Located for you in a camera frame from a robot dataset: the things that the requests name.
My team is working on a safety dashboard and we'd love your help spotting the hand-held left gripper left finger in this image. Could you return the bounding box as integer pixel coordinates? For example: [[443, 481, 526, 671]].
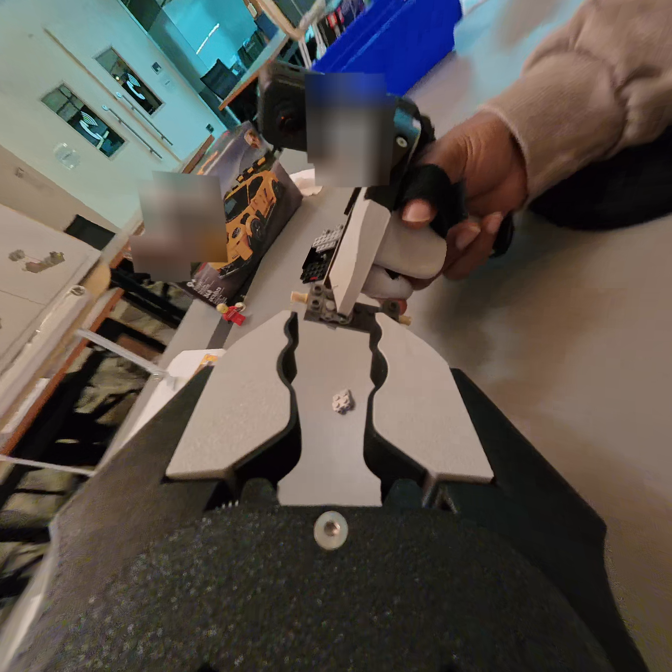
[[165, 311, 303, 488]]

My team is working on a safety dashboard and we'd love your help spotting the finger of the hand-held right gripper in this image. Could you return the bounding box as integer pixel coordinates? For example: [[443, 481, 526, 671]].
[[330, 201, 393, 317]]

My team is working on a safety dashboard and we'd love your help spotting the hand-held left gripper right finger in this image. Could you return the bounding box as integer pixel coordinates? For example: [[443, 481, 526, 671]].
[[362, 314, 494, 490]]

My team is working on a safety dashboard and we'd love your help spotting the black toy car chassis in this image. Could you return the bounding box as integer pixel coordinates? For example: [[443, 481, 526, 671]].
[[299, 223, 348, 282]]

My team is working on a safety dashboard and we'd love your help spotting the dark grey brick assembly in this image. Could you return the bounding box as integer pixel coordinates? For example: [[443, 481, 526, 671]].
[[291, 282, 413, 330]]

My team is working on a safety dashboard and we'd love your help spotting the person's right forearm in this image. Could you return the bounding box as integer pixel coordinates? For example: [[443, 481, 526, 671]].
[[480, 0, 672, 203]]

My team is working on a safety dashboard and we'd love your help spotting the grey desk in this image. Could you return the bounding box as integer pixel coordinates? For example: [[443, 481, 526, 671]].
[[94, 0, 672, 672]]

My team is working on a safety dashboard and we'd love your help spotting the person's right hand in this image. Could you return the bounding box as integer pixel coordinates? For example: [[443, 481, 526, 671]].
[[400, 112, 529, 291]]

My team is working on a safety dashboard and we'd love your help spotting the long background table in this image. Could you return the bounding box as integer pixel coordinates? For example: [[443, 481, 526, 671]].
[[217, 30, 291, 112]]

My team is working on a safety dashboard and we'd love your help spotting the black office chair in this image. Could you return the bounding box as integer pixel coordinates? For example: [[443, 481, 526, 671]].
[[201, 59, 238, 99]]

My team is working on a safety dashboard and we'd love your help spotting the toy car box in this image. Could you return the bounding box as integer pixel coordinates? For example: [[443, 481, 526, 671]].
[[184, 122, 304, 310]]

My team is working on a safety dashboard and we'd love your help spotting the dark printed box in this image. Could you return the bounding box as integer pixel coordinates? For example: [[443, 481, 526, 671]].
[[323, 0, 368, 45]]

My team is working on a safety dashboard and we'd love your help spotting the blue plastic bin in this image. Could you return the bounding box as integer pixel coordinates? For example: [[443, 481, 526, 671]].
[[312, 0, 463, 91]]

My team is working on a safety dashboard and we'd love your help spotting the black mesh wrist rest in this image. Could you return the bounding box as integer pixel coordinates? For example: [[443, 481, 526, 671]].
[[529, 141, 672, 233]]

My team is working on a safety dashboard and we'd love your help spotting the building instruction booklet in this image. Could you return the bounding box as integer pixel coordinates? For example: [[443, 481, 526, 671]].
[[0, 204, 103, 363]]

